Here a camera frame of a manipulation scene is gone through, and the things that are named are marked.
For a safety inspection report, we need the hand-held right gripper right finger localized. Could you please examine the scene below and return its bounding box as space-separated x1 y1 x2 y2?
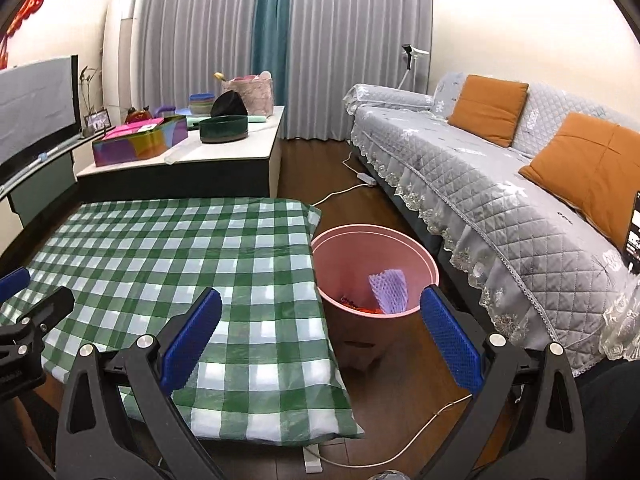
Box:
419 285 587 480

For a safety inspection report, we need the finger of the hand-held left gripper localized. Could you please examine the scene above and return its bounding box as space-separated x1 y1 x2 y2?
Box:
0 267 31 301
15 286 76 341

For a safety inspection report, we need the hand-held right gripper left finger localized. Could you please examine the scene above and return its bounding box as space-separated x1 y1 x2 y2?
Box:
55 287 223 480

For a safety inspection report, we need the purple foam fruit net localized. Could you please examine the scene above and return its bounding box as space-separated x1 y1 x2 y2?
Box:
368 269 408 313

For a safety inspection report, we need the orange-red plastic bag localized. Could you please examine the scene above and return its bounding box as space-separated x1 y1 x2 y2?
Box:
340 297 388 316

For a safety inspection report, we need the pink plastic bin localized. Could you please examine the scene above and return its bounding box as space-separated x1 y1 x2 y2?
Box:
311 225 440 371

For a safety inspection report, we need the green checked tablecloth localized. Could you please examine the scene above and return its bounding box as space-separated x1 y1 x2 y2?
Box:
0 196 366 446

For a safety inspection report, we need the grey television stand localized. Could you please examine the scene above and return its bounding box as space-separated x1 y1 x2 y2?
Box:
0 135 96 246

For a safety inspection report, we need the grey quilted sofa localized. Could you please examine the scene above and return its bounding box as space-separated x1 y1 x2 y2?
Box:
342 72 640 378

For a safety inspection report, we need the white table leg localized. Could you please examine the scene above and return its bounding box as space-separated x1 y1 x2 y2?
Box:
302 442 323 473

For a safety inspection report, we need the flat screen television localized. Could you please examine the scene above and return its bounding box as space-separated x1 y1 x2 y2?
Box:
0 55 81 186

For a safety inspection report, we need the white power strip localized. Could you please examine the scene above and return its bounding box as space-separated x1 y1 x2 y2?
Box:
310 152 377 207

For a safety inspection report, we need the colourful tin box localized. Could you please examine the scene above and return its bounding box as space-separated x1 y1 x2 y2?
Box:
92 115 189 167

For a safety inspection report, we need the white coffee table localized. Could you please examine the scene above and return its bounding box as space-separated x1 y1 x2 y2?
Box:
75 105 286 201

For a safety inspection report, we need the dark green round box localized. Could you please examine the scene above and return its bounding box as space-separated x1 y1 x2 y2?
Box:
199 115 250 145

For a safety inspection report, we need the potted bamboo plant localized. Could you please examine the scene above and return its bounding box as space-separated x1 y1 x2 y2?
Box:
77 65 101 116

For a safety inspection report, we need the black smartphone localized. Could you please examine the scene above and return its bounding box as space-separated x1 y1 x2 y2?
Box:
625 191 640 276

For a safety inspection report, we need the orange cushion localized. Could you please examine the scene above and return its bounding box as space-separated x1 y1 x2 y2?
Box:
446 75 530 148
518 112 640 256

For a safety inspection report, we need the black hat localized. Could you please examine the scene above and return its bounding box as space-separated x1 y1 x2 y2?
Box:
210 90 248 118

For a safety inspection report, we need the pink lace basket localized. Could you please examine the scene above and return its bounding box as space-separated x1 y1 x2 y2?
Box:
222 72 274 117

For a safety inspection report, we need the white standing air conditioner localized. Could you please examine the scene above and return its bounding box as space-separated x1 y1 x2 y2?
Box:
101 0 145 121

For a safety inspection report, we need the grey sheer curtain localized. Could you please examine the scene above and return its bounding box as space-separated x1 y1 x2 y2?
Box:
135 0 263 111
280 0 435 141

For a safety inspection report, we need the teal curtain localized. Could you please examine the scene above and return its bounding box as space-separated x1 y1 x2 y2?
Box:
250 0 293 81

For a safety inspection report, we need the white cable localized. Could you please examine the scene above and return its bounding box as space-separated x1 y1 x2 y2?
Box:
302 395 473 471

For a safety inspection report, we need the small photo frame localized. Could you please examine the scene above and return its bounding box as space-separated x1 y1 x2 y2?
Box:
83 110 111 133

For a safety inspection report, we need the red knot wall decoration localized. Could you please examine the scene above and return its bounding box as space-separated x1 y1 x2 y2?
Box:
0 0 43 68

